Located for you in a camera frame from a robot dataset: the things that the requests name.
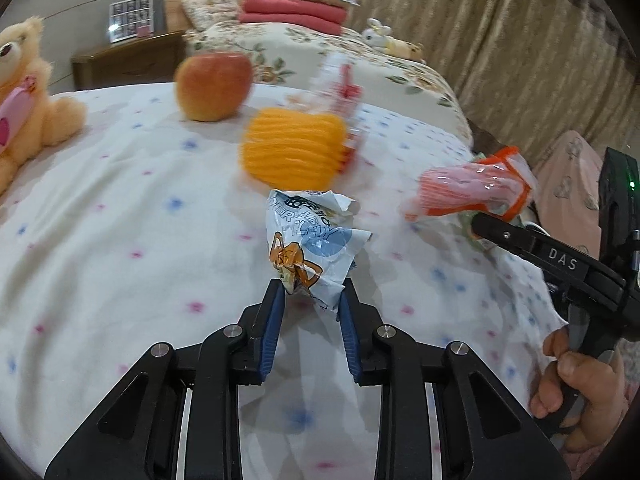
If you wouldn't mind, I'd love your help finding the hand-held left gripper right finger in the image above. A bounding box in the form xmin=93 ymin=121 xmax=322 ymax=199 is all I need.
xmin=337 ymin=280 xmax=576 ymax=480

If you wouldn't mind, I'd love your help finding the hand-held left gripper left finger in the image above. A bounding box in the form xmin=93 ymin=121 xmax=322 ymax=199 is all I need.
xmin=44 ymin=279 xmax=287 ymax=480

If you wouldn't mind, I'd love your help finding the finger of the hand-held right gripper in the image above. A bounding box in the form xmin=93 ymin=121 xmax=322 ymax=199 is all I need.
xmin=470 ymin=211 xmax=626 ymax=306

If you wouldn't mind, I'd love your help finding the blue white snack wrapper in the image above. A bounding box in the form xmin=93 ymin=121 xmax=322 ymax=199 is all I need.
xmin=263 ymin=188 xmax=374 ymax=313

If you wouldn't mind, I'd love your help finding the orange pink clear packet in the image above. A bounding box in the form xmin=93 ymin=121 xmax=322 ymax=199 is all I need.
xmin=404 ymin=146 xmax=536 ymax=225

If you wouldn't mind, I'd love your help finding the orange ribbed foam net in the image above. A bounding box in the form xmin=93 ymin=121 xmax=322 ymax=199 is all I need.
xmin=239 ymin=106 xmax=349 ymax=189

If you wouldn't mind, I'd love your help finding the white plastic bag red print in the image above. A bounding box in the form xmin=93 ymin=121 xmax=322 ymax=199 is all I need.
xmin=300 ymin=52 xmax=366 ymax=163

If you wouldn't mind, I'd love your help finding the person's right hand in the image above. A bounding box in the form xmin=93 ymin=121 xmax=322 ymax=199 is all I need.
xmin=530 ymin=327 xmax=628 ymax=453

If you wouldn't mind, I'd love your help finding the pink heart-print cloth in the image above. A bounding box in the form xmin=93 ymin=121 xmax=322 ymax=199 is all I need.
xmin=532 ymin=130 xmax=606 ymax=256

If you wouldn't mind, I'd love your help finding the white dotted blanket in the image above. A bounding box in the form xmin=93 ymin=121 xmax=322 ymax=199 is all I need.
xmin=0 ymin=82 xmax=568 ymax=480

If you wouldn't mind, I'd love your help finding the beige patterned curtain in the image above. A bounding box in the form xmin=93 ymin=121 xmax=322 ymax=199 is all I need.
xmin=272 ymin=0 xmax=640 ymax=171

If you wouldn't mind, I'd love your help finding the yellow spotted plush toy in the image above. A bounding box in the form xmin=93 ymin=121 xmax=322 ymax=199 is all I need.
xmin=382 ymin=37 xmax=427 ymax=63

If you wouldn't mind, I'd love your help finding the red apple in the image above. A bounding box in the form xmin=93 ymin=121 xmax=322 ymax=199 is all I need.
xmin=174 ymin=51 xmax=253 ymax=122

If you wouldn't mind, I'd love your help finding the white rabbit plush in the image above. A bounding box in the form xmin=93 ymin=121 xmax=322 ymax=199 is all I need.
xmin=362 ymin=18 xmax=393 ymax=46

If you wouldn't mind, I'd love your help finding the floral bedspread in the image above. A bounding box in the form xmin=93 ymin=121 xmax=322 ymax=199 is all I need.
xmin=182 ymin=22 xmax=473 ymax=146

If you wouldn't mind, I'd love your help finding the wooden nightstand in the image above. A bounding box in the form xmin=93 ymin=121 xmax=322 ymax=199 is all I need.
xmin=71 ymin=30 xmax=187 ymax=92

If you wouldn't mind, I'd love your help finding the red folded blanket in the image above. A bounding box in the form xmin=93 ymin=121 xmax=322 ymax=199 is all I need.
xmin=239 ymin=0 xmax=351 ymax=36

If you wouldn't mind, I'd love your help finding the floral pillow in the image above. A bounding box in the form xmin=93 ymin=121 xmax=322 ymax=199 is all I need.
xmin=181 ymin=0 xmax=246 ymax=31

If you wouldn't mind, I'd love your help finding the cream teddy bear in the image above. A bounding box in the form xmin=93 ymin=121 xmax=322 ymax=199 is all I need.
xmin=0 ymin=16 xmax=87 ymax=196

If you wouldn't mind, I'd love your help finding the photo collage frame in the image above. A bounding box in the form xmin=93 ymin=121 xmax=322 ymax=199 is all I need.
xmin=109 ymin=0 xmax=155 ymax=45

